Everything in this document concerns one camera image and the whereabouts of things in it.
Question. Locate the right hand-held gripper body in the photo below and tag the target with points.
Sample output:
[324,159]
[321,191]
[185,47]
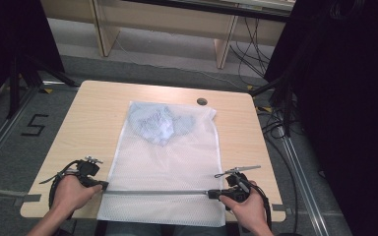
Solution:
[239,191]

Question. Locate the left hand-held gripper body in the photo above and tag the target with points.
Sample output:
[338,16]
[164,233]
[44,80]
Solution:
[87,170]

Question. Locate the white mesh laundry bag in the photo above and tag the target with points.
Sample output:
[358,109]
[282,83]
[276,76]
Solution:
[164,170]

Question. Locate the person's right hand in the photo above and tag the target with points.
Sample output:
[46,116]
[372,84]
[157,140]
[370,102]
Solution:
[252,209]

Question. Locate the person's left hand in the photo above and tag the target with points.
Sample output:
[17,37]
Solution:
[69,195]

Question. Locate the light blue crumpled cloth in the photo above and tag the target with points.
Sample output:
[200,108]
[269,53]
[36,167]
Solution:
[159,124]

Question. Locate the black metal stand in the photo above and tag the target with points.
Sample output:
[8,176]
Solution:
[287,105]
[14,88]

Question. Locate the black curtain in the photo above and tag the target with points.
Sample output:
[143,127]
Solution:
[347,98]
[10,32]

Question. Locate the metal floor rail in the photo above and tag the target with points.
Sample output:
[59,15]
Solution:
[3,131]
[3,193]
[300,183]

